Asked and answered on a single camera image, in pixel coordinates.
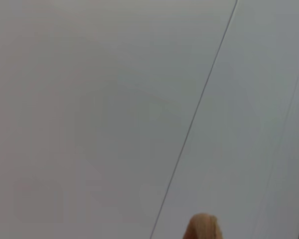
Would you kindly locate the brown jute tote bag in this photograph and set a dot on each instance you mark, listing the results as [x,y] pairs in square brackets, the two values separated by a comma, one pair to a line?
[204,226]

